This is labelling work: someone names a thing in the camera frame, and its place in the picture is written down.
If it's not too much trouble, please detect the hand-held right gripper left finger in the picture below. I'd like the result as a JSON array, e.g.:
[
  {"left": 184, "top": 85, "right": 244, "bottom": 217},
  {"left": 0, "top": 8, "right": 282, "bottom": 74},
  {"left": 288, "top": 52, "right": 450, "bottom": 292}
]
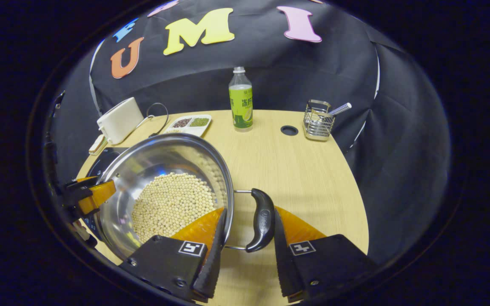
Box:
[{"left": 120, "top": 207, "right": 228, "bottom": 303}]

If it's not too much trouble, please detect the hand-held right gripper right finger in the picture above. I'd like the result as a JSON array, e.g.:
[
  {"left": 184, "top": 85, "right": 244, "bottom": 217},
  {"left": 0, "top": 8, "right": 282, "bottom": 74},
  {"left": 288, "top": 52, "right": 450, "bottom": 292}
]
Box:
[{"left": 274, "top": 206, "right": 377, "bottom": 303}]

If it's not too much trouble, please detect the black induction cooktop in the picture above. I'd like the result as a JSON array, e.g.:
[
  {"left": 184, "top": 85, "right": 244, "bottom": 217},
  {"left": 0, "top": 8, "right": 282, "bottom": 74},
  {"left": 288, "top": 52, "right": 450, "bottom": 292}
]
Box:
[{"left": 81, "top": 147, "right": 128, "bottom": 238}]

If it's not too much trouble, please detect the stainless steel pot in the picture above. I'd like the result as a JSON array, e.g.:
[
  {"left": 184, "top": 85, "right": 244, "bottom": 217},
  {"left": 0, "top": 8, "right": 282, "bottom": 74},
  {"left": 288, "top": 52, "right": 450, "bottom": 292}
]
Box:
[{"left": 94, "top": 133, "right": 276, "bottom": 261}]

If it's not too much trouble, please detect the sandwich on small plate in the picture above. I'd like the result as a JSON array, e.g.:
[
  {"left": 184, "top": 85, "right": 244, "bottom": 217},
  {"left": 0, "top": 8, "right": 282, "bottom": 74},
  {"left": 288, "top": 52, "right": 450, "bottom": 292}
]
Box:
[{"left": 88, "top": 134, "right": 108, "bottom": 156}]

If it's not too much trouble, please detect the pile of yellow soybeans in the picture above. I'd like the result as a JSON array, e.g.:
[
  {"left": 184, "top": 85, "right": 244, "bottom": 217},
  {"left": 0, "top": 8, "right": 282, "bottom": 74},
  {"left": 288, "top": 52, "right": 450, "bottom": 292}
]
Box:
[{"left": 131, "top": 172, "right": 218, "bottom": 244}]

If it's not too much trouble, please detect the white toaster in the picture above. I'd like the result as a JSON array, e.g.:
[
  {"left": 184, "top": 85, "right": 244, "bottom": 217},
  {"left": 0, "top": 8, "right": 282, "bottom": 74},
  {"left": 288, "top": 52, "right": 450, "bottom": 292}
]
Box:
[{"left": 97, "top": 97, "right": 144, "bottom": 145}]

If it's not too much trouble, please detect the white divided bean tray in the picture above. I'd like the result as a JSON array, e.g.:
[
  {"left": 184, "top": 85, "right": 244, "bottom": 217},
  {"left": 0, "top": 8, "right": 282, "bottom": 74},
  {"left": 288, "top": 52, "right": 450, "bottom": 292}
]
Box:
[{"left": 163, "top": 114, "right": 212, "bottom": 137}]

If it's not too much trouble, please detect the green label drink bottle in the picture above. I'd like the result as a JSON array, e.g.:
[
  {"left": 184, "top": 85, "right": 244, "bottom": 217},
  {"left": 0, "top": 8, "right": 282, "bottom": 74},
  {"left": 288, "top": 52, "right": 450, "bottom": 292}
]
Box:
[{"left": 228, "top": 66, "right": 254, "bottom": 133}]

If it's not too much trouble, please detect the black power cable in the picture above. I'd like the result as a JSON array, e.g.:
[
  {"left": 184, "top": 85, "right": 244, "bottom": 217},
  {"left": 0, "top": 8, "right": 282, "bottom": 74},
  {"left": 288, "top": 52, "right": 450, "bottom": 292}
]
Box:
[{"left": 137, "top": 102, "right": 169, "bottom": 139}]

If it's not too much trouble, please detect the metal wire utensil holder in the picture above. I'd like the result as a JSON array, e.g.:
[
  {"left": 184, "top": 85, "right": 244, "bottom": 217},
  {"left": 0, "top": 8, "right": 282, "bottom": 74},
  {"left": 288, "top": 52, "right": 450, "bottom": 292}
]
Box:
[{"left": 303, "top": 99, "right": 336, "bottom": 142}]

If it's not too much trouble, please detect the white handled utensil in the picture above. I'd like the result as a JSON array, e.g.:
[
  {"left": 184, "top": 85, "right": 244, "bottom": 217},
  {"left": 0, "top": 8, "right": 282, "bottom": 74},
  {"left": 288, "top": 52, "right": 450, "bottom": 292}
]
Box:
[{"left": 329, "top": 102, "right": 352, "bottom": 116}]

